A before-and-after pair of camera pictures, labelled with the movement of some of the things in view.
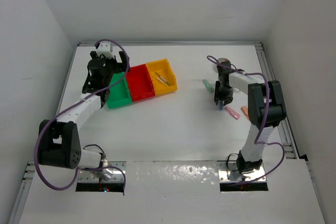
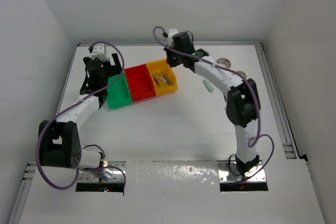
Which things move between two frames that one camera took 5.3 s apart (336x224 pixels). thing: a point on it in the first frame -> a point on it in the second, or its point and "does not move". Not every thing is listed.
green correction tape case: [208, 85] does not move
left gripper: [118, 66] does not move
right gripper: [228, 99] -> [172, 62]
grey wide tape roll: [224, 61] does not move
